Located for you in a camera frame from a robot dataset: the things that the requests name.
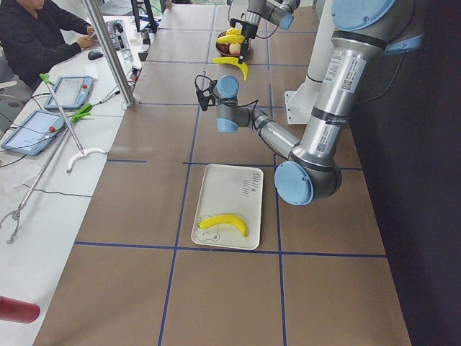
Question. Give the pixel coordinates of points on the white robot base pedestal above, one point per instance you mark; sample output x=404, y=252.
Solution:
x=299, y=103

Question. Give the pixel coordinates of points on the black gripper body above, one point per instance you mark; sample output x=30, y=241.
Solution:
x=248, y=30
x=206, y=100

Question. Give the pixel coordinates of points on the yellow banana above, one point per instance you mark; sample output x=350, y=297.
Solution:
x=228, y=39
x=233, y=31
x=234, y=61
x=230, y=219

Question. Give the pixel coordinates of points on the long reacher grabber tool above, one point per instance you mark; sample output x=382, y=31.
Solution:
x=82, y=153

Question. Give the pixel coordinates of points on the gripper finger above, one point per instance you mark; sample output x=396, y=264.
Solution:
x=204, y=103
x=244, y=51
x=199, y=93

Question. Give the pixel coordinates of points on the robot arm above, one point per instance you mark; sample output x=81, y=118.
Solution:
x=280, y=15
x=351, y=33

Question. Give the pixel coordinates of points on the blue teach pendant far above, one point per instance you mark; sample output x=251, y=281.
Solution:
x=72, y=91

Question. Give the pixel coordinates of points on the brown wicker basket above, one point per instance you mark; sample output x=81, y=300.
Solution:
x=222, y=34

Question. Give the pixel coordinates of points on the black computer mouse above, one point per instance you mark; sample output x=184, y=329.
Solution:
x=94, y=54

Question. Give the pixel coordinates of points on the blue teach pendant near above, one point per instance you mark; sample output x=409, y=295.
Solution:
x=35, y=133

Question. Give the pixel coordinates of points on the cream bear tray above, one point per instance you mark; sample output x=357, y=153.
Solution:
x=234, y=190

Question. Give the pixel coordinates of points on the person in black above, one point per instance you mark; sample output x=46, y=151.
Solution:
x=36, y=35

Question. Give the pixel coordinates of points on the blue teach pendant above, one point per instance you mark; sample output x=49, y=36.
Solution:
x=35, y=133
x=72, y=91

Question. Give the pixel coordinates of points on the aluminium frame post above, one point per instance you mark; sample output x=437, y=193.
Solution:
x=110, y=53

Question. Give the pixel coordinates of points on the red cylinder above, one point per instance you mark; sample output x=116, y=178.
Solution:
x=18, y=311

